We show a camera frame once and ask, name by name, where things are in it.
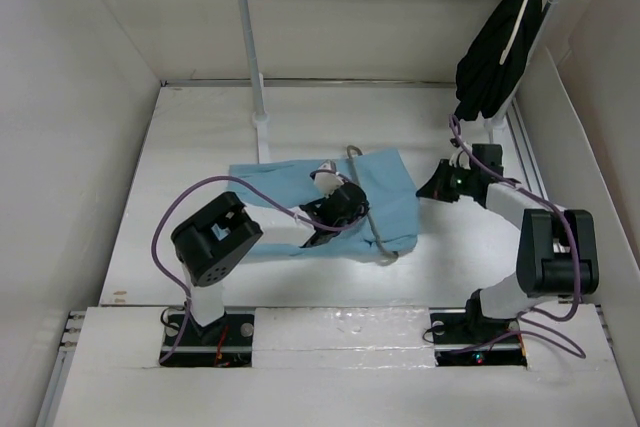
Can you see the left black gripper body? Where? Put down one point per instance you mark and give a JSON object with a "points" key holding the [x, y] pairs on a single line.
{"points": [[355, 216]]}

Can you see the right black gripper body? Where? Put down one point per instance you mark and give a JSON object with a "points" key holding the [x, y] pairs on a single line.
{"points": [[452, 182]]}

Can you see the light blue trousers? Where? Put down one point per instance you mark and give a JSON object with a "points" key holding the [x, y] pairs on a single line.
{"points": [[388, 187]]}

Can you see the grey plastic hanger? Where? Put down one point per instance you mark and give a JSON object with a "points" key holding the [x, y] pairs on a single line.
{"points": [[388, 257]]}

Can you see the white plastic hanger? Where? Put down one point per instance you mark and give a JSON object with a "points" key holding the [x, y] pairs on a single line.
{"points": [[514, 33]]}

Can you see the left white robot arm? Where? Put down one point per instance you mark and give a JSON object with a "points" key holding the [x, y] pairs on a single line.
{"points": [[213, 241]]}

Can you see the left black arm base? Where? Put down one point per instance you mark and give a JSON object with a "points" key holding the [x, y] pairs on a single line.
{"points": [[227, 344]]}

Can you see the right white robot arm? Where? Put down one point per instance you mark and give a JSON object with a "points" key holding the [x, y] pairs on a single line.
{"points": [[556, 263]]}

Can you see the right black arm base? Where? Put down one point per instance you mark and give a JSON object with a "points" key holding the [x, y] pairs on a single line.
{"points": [[457, 342]]}

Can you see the black hanging garment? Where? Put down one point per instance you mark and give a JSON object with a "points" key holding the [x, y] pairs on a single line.
{"points": [[482, 85]]}

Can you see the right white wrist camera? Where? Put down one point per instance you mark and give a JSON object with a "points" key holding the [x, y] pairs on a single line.
{"points": [[459, 159]]}

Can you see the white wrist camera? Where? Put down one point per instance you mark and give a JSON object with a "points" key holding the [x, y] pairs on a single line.
{"points": [[459, 159], [327, 178]]}

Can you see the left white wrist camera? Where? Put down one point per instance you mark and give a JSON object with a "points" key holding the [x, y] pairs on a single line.
{"points": [[327, 178]]}

